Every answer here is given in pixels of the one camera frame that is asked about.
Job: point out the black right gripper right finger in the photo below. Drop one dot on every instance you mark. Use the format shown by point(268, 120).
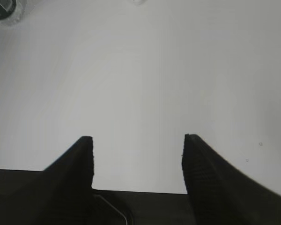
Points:
point(220, 194)

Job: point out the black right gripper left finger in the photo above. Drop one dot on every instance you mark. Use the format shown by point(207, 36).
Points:
point(59, 195)

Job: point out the clear Cestbon water bottle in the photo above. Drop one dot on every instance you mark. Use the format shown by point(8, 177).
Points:
point(11, 12)

